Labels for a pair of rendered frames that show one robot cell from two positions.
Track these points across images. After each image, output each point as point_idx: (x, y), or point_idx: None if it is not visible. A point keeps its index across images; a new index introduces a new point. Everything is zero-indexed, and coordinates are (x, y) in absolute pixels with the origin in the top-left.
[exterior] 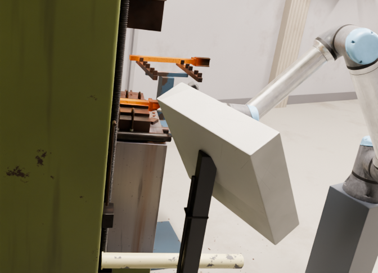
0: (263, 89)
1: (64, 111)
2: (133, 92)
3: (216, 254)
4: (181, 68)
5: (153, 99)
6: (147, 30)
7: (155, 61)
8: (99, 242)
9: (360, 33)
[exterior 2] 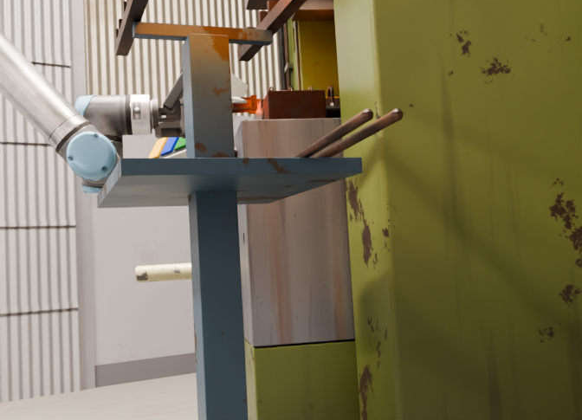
0: (33, 65)
1: None
2: (287, 90)
3: (167, 264)
4: (145, 4)
5: (248, 97)
6: (261, 9)
7: None
8: None
9: None
